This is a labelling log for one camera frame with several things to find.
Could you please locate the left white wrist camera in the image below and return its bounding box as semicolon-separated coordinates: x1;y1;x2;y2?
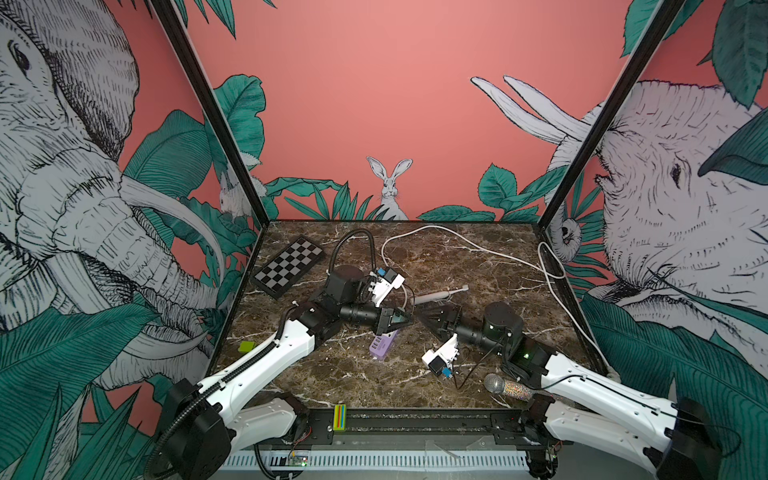
369;268;405;307

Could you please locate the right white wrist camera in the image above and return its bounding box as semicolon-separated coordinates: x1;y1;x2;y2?
421;334;459;378

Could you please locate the left black frame post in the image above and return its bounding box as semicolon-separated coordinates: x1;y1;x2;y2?
150;0;270;230

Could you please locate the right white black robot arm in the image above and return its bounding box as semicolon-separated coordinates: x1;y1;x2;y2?
415;302;735;479

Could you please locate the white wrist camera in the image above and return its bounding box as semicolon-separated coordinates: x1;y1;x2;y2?
369;268;405;307
421;334;459;378

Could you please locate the white electric toothbrush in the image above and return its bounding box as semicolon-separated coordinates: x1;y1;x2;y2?
413;285;469;305

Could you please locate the white ventilation grille strip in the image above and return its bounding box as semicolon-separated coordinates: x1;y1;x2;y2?
222;450;528;472

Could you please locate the black white checkerboard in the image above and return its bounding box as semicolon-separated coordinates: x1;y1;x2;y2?
253;235;325;299

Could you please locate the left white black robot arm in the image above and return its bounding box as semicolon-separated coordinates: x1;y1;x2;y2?
142;265;413;479

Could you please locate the silver glitter microphone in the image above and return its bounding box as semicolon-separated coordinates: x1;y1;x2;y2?
483;373;534;401

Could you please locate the white power strip cable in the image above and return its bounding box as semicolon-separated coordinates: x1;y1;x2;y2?
380;224;613;376

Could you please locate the small green circuit board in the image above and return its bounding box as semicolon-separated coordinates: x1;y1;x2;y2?
285;455;309;468

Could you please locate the purple power strip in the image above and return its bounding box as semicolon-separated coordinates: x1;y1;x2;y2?
369;331;398;361

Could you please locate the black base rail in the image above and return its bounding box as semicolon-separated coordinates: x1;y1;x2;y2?
173;407;655;448

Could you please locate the black frame post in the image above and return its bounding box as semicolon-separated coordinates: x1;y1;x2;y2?
150;0;270;230
537;0;685;232

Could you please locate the right black frame post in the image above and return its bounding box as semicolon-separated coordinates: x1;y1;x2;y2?
537;0;685;232

